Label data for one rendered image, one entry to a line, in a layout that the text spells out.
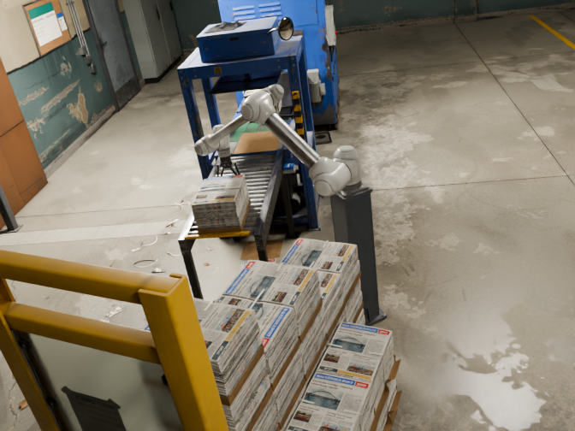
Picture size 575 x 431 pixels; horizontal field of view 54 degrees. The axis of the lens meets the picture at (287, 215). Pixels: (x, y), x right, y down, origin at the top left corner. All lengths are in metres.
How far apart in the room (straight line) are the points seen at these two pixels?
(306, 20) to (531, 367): 4.52
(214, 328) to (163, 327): 0.70
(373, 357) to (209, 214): 1.38
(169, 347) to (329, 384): 1.44
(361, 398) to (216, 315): 0.88
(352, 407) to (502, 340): 1.50
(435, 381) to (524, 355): 0.59
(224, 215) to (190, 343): 2.16
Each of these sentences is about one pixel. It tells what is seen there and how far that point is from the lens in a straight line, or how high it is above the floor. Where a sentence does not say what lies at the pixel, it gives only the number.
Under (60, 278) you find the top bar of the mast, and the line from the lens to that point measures 1.60.
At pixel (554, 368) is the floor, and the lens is 3.80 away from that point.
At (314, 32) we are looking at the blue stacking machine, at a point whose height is 1.21.
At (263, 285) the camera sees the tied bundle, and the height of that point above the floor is 1.06.
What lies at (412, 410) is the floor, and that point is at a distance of 3.47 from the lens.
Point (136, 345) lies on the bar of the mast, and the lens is 1.58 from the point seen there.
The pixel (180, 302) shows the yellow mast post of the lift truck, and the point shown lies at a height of 1.81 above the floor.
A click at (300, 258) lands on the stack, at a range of 3.22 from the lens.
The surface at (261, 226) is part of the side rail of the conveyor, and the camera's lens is 3.65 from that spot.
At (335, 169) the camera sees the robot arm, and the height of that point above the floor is 1.23.
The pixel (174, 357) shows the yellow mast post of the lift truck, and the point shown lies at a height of 1.65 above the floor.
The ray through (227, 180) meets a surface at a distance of 3.79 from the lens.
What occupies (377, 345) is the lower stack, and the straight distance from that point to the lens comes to 2.96.
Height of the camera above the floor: 2.61
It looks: 29 degrees down
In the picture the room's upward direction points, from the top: 9 degrees counter-clockwise
